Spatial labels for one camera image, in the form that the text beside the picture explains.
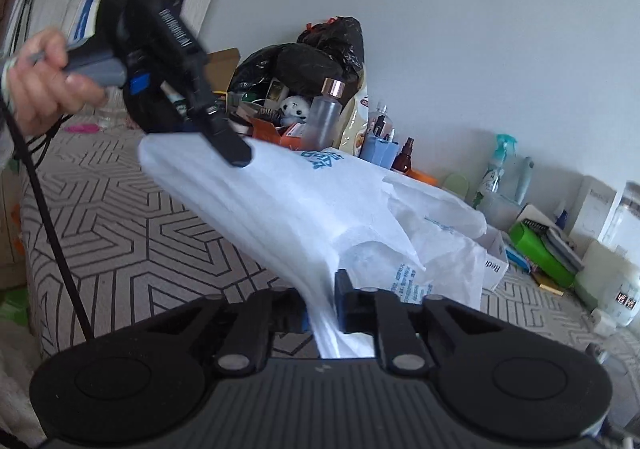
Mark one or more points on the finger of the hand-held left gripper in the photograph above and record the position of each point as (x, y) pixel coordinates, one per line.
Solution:
(230, 144)

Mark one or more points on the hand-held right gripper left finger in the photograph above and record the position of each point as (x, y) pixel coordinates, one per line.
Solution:
(260, 319)

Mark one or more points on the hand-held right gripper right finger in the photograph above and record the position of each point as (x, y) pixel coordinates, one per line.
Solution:
(342, 304)

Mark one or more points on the white shopping bag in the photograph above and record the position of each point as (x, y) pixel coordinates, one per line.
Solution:
(280, 209)

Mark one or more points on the black plastic bag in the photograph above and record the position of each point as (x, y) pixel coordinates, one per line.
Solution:
(300, 64)

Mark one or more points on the cream snack bag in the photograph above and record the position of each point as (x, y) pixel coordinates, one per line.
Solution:
(357, 124)

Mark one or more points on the person's left hand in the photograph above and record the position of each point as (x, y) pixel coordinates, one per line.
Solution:
(40, 84)

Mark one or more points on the orange cardboard box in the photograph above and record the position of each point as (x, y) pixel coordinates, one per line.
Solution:
(265, 131)

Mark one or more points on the black hairbrush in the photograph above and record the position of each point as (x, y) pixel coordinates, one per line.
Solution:
(267, 115)

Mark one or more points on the cream box dark label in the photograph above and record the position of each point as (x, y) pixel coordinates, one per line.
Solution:
(277, 94)

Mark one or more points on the white plush seal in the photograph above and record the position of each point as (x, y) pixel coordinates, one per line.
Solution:
(294, 110)

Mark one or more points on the brown cardboard piece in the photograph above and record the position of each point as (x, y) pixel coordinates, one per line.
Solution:
(222, 64)

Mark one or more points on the frosted bottle gold cap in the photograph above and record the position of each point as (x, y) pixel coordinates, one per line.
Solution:
(322, 121)

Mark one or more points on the pink scissors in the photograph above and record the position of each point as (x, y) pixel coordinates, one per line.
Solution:
(82, 128)

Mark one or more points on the patterned tablecloth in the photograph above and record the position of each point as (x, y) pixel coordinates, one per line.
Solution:
(150, 239)

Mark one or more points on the blue pen holder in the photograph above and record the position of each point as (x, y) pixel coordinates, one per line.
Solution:
(377, 151)

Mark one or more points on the orange lid jar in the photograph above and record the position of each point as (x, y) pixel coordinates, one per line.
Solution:
(424, 177)

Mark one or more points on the clear pump bottle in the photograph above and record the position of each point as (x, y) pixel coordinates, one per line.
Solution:
(380, 121)

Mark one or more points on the amber spray bottle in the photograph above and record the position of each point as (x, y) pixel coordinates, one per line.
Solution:
(403, 159)

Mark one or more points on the pale green compact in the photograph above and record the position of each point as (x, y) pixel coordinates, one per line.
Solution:
(456, 186)

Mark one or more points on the translucent plastic container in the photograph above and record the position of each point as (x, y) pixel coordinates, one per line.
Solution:
(502, 211)

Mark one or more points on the green print spray bottle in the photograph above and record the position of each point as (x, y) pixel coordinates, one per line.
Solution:
(495, 179)

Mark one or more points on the green case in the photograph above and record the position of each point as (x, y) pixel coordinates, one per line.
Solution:
(535, 249)

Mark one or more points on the pale green bottle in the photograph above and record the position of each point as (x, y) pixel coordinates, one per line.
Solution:
(524, 179)

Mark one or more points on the cream black fleece garment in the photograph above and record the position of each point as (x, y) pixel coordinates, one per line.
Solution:
(15, 379)

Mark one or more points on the white charger plug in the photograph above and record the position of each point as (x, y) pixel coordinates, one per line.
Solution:
(604, 322)

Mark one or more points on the white digital clock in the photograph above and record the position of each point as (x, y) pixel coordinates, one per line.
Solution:
(605, 279)

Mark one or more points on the white carton box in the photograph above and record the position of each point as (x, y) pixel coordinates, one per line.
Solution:
(592, 209)

